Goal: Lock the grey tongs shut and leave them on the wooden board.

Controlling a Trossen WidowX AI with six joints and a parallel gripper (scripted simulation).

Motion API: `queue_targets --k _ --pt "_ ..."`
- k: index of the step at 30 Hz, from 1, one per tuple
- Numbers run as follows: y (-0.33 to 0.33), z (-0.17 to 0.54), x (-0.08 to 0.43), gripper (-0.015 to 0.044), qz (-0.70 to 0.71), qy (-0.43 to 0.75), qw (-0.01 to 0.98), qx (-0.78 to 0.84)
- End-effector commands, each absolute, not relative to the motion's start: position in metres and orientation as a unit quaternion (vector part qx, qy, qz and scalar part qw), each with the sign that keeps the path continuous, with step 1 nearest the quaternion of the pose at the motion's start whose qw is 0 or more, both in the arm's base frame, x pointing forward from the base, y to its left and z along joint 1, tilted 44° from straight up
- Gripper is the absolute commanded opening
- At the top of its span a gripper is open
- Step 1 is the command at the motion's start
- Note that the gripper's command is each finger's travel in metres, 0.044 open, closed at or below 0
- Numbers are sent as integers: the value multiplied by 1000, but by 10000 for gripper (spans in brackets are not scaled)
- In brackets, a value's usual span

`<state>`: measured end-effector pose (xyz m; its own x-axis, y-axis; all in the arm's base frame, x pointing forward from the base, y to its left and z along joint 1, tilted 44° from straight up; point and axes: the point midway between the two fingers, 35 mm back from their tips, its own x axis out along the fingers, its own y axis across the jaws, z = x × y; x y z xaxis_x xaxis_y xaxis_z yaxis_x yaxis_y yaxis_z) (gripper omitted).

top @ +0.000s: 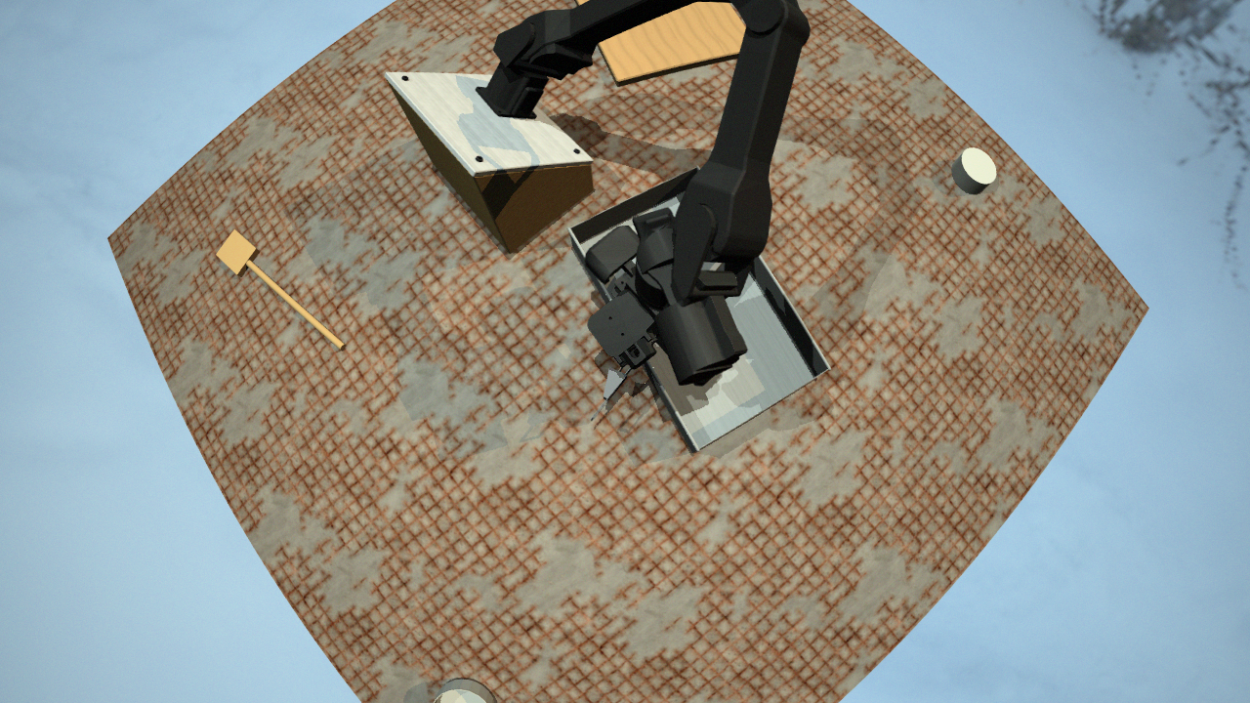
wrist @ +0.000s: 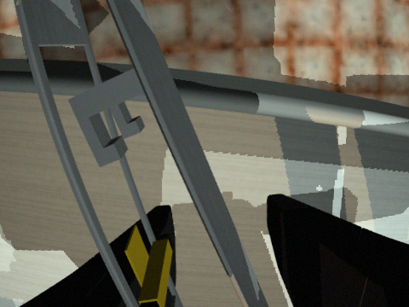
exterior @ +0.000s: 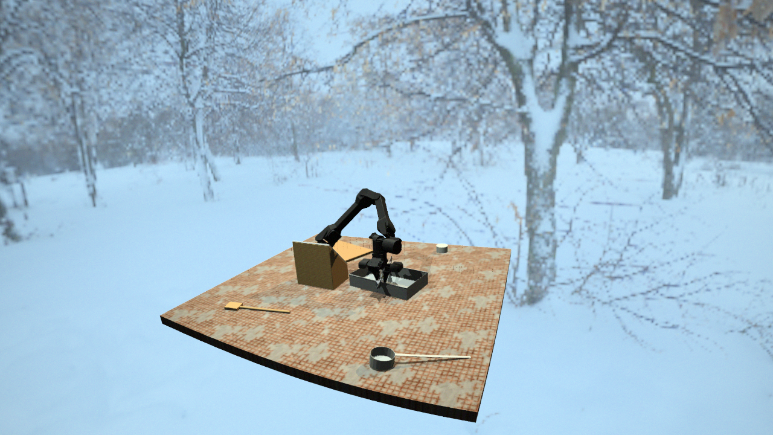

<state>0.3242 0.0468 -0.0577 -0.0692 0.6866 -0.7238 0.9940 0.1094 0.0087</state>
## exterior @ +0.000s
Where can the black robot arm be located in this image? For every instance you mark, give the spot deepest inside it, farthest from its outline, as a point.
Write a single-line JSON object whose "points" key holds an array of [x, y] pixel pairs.
{"points": [[364, 199]]}

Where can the grey saucepan with long handle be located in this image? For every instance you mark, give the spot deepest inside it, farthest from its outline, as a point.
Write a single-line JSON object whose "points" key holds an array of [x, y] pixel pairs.
{"points": [[382, 358]]}

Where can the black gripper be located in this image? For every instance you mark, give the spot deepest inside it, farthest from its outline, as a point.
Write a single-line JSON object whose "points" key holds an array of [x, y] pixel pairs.
{"points": [[389, 267]]}

